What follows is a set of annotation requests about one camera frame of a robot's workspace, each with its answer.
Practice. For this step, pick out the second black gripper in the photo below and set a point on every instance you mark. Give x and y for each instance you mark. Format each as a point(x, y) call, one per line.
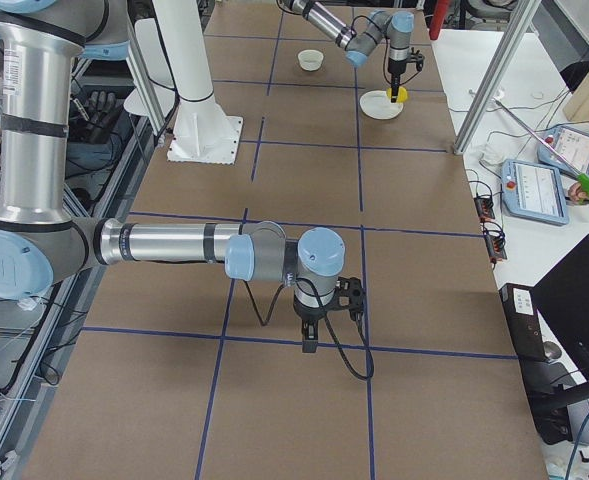
point(395, 80)

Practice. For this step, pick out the blue teach pendant near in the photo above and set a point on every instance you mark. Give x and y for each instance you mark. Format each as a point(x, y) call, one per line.
point(534, 191)

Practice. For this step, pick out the black computer box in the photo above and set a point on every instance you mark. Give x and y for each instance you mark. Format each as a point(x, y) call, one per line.
point(523, 322)

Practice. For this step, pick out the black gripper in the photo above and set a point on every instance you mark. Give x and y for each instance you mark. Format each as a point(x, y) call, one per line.
point(308, 316)

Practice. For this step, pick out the white folded cloth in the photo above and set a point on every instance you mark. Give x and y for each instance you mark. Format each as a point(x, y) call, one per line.
point(489, 157)

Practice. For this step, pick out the green handled reacher grabber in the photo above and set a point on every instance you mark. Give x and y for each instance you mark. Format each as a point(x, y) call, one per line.
point(582, 178)

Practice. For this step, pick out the aluminium frame post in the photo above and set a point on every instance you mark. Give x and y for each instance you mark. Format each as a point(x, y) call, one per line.
point(511, 38)

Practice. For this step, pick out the brown cardboard table cover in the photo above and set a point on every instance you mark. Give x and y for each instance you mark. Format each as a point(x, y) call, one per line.
point(182, 373)

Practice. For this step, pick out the white bowl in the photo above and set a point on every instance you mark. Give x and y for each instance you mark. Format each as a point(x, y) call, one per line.
point(310, 60)

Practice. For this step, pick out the red fire extinguisher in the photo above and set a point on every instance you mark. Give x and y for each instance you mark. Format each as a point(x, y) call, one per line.
point(439, 14)

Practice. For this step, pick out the blue teach pendant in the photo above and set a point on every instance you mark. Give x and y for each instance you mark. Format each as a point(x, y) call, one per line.
point(534, 191)
point(572, 144)

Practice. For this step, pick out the person's hand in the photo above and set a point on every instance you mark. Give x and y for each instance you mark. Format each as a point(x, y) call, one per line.
point(579, 192)

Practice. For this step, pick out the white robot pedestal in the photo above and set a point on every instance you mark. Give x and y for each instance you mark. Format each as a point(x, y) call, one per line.
point(173, 50)

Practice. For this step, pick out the white plate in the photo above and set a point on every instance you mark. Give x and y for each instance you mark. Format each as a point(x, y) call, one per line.
point(375, 104)

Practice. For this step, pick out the black laptop monitor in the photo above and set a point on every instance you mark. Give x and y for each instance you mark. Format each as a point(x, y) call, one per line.
point(562, 297)

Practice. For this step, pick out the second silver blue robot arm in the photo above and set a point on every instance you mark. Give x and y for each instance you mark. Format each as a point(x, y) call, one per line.
point(360, 38)

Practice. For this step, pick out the yellow lemon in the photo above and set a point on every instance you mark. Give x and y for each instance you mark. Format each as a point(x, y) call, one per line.
point(398, 96)

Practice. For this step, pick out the blue teach pendant far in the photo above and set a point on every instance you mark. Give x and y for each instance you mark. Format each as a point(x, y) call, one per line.
point(572, 144)

